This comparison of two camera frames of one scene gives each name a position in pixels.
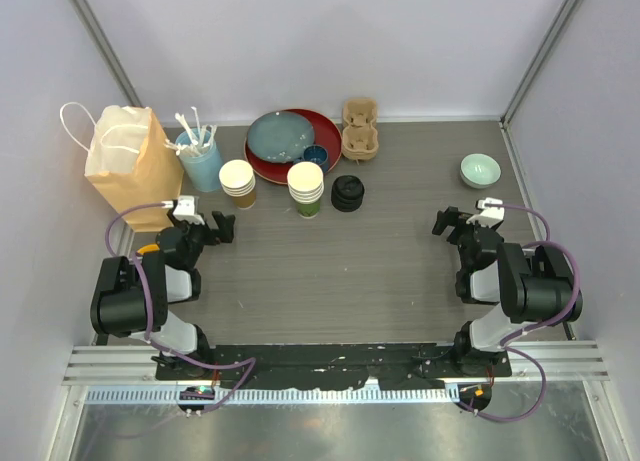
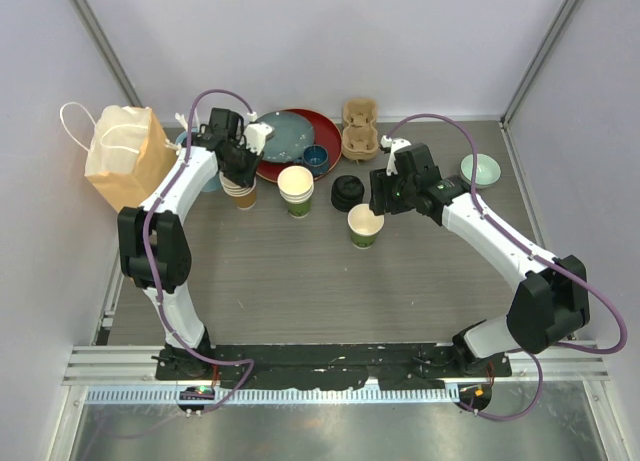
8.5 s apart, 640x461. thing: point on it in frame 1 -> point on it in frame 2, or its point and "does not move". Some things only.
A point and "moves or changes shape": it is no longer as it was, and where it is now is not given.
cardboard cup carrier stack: x=360 y=139 does not move
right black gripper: x=452 y=217 -> x=380 y=183
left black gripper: x=223 y=233 -> x=248 y=177
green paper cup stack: x=306 y=187 moves or changes shape
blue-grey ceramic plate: x=280 y=136 does not move
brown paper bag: x=130 y=162 does not move
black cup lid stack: x=347 y=193 does not move
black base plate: x=396 y=367 does not move
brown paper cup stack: x=238 y=181 does not move
